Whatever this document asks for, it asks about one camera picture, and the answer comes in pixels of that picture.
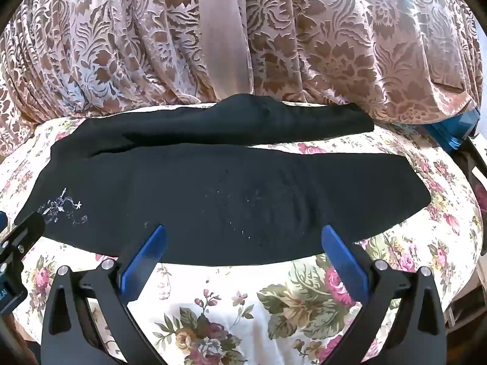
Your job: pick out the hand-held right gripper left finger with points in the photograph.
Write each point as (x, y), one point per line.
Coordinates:
(147, 256)

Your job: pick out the black pants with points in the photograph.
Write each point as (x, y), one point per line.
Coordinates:
(213, 194)

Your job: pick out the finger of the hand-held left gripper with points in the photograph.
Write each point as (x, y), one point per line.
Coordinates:
(23, 237)

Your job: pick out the blue box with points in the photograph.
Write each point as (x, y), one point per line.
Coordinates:
(454, 131)

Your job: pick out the floral bed sheet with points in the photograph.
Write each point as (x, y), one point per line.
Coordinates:
(243, 311)

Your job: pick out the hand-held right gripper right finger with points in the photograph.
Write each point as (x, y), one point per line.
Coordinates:
(342, 260)

